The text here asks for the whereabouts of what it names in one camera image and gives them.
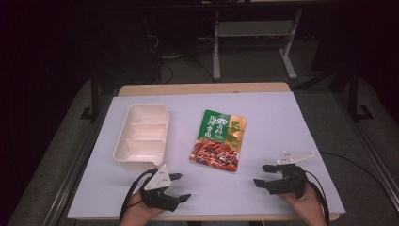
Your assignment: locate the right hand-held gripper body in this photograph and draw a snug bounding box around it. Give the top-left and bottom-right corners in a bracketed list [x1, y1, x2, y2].
[266, 150, 316, 200]

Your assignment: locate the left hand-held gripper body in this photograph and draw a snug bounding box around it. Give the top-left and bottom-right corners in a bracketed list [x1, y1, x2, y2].
[139, 164, 180, 213]

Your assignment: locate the white compartment lunch box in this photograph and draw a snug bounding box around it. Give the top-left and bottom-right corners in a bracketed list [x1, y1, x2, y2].
[113, 103, 170, 172]

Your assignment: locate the green food packet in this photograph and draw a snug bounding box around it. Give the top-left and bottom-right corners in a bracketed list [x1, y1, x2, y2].
[188, 108, 247, 173]

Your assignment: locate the person's left hand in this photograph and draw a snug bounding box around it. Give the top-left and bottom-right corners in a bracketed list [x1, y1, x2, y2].
[120, 190, 166, 226]

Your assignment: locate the person's right hand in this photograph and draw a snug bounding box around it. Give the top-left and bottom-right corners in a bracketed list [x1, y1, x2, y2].
[278, 184, 327, 226]

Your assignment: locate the white table mat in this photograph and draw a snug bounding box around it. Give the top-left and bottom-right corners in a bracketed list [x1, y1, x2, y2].
[67, 91, 346, 220]

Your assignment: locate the black metal stand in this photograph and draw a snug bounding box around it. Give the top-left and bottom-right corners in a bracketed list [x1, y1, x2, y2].
[79, 74, 102, 123]
[344, 65, 375, 123]

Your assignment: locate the white metal stand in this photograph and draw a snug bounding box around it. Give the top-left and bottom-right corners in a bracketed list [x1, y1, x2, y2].
[212, 8, 303, 81]

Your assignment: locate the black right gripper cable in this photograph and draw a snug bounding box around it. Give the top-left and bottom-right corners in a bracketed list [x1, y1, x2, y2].
[302, 169, 331, 226]

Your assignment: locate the black floor cable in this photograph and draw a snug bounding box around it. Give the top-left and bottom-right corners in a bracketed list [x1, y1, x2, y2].
[319, 152, 399, 208]

